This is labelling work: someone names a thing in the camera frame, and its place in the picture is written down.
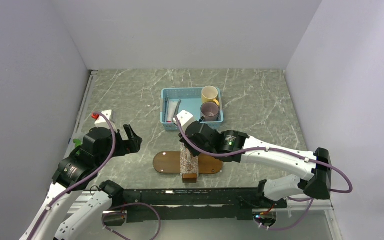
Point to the brown oval wooden tray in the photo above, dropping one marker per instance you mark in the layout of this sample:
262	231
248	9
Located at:
168	162

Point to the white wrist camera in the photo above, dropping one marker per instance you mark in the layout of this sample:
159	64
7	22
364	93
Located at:
100	119
183	119

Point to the yellow mug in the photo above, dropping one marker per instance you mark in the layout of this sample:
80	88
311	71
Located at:
210	94

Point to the green white object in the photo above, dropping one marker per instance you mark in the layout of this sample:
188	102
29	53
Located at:
77	142

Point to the blue plastic basket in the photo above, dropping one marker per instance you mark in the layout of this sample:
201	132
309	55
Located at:
190	101

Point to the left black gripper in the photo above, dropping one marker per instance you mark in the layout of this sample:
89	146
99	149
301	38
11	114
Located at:
127	146

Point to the white red toothpaste tube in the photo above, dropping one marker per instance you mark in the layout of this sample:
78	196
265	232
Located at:
172	110

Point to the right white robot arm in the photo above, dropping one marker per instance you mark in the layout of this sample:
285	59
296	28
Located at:
309	172

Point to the black base frame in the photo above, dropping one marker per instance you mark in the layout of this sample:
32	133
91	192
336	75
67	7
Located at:
240	203

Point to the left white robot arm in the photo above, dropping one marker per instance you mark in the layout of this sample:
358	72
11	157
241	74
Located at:
73	176

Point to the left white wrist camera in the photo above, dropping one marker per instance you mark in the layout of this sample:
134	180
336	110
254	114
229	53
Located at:
100	119

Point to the clear acrylic toothbrush holder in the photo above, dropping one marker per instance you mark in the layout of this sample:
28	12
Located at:
189	166

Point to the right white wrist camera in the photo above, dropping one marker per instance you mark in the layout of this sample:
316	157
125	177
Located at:
183	119

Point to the purple mug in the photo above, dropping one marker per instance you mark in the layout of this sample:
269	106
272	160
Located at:
209	112

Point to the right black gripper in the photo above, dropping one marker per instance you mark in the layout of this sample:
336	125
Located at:
184	139

